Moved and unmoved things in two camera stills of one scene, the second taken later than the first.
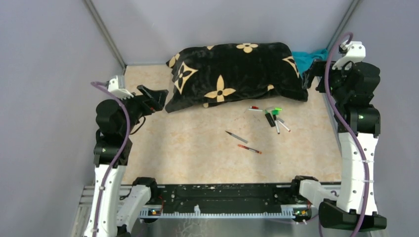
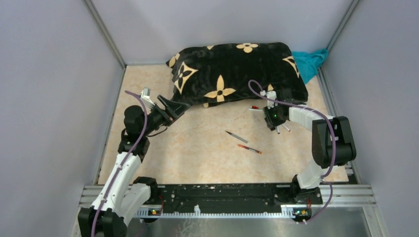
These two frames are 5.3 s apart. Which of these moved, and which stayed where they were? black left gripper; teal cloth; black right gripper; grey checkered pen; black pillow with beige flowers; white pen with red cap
Moved: black right gripper; black left gripper
Stayed: teal cloth; black pillow with beige flowers; white pen with red cap; grey checkered pen
